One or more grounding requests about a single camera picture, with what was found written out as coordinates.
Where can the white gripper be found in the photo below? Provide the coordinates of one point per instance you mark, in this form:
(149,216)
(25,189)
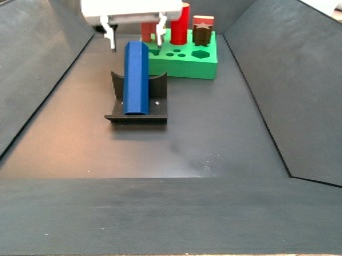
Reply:
(110,12)

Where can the blue hexagonal prism block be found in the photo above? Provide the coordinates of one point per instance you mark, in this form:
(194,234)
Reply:
(136,95)

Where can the red cylinder block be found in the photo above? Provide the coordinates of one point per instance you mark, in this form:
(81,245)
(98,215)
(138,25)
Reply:
(180,26)

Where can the salmon arch block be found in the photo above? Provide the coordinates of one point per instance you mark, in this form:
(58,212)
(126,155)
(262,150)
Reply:
(204,20)

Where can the black cradle stand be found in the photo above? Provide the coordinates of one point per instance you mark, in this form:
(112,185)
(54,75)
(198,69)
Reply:
(157,101)

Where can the brown star block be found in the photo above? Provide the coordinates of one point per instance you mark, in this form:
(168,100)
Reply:
(202,34)

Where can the green shape sorter base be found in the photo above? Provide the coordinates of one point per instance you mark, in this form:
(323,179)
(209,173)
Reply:
(186,61)

